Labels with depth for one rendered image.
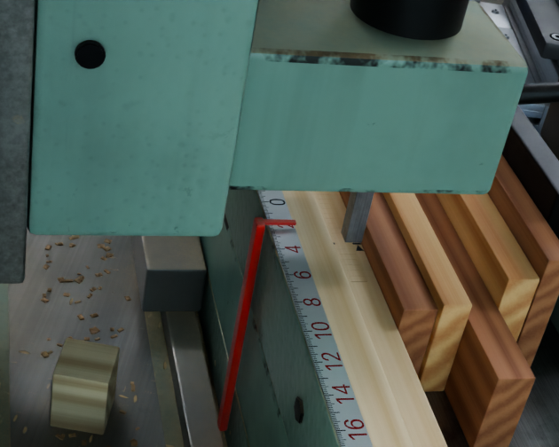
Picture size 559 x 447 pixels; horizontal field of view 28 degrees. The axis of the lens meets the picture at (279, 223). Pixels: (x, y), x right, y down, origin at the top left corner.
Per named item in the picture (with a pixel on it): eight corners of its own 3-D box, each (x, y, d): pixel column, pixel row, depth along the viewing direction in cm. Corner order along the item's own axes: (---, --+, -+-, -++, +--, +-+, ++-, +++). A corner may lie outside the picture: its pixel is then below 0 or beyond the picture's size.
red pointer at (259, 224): (255, 431, 63) (297, 225, 55) (218, 432, 63) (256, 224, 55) (252, 420, 64) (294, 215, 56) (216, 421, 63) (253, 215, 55)
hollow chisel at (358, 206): (361, 243, 57) (382, 160, 54) (344, 242, 56) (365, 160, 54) (357, 232, 57) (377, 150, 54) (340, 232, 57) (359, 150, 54)
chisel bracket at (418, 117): (483, 223, 53) (534, 66, 49) (194, 220, 50) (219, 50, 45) (435, 142, 59) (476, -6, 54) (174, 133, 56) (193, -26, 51)
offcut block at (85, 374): (49, 426, 63) (52, 373, 61) (62, 388, 66) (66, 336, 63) (103, 435, 63) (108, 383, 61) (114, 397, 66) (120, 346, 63)
